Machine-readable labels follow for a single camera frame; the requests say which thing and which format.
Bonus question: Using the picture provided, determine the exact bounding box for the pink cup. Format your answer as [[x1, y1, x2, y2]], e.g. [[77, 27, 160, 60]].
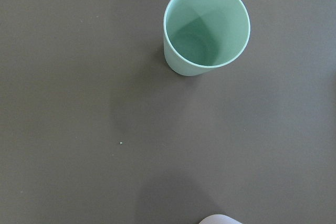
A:
[[199, 214, 242, 224]]

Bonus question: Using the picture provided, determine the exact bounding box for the green cup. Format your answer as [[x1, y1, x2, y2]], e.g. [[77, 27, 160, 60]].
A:
[[163, 0, 251, 77]]

